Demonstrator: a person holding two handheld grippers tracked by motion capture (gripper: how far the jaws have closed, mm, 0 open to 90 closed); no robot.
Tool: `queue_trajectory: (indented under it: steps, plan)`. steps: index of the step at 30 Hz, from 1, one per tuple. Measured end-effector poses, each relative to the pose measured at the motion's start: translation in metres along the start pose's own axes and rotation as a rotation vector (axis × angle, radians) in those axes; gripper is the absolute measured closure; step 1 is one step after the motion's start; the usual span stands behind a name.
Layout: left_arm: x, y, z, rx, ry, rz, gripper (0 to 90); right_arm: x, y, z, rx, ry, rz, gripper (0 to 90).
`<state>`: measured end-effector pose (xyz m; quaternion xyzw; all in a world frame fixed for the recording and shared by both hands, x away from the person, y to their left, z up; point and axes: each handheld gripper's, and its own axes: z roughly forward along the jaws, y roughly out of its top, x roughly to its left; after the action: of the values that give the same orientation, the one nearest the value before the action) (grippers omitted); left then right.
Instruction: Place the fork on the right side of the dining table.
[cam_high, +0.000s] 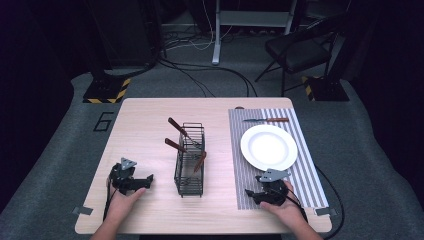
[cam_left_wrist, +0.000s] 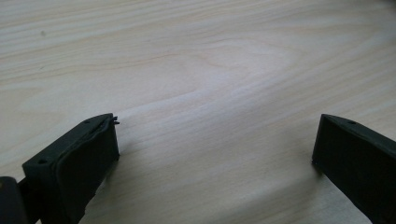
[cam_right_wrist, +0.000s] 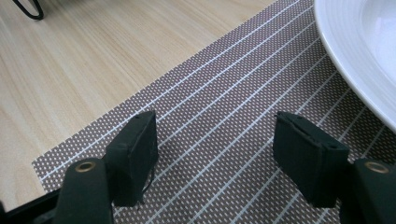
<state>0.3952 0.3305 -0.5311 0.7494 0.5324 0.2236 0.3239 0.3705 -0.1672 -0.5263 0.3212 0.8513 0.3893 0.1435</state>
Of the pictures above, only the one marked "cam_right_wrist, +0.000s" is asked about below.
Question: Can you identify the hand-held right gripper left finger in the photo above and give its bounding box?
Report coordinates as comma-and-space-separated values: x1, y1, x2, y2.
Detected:
53, 110, 159, 224

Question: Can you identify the brown woven striped placemat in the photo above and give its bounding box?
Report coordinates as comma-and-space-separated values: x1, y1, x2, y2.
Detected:
32, 0, 396, 224

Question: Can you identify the white ceramic plate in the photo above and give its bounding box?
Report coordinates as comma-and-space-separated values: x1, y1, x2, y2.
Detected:
313, 0, 396, 134

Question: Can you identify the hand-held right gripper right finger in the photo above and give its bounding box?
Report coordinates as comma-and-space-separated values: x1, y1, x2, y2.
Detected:
272, 111, 396, 224

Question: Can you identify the black cable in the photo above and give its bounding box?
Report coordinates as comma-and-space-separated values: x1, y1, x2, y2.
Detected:
12, 0, 45, 21

